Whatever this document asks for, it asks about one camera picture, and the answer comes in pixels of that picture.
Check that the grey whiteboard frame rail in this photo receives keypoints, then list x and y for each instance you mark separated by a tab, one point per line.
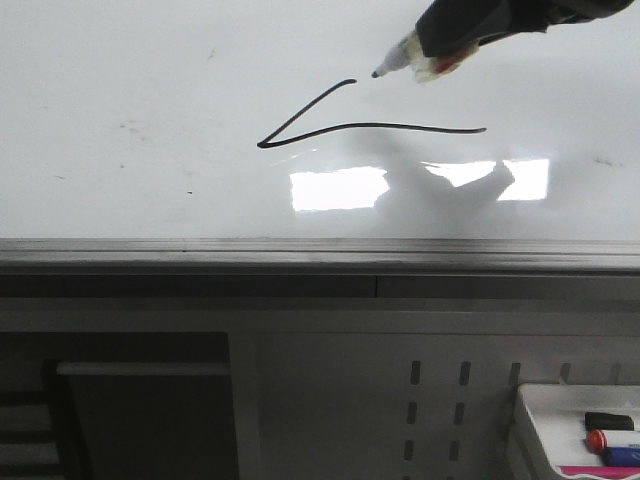
321	268

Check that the blue capped marker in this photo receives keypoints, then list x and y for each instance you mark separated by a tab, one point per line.
621	457

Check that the white whiteboard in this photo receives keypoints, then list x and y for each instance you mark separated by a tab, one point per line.
223	119

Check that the white marker with taped magnet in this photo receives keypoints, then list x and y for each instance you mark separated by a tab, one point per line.
408	54

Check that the black capped marker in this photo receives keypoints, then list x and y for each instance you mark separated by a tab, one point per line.
607	421

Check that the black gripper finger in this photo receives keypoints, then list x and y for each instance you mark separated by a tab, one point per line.
451	25

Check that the white plastic tray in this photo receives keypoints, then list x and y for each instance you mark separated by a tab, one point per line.
549	431

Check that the pink item in tray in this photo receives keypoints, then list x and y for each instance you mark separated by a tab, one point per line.
599	472

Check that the white slotted pegboard panel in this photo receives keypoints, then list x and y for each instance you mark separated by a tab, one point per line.
400	406

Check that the red capped marker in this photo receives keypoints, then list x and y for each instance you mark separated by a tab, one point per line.
599	440

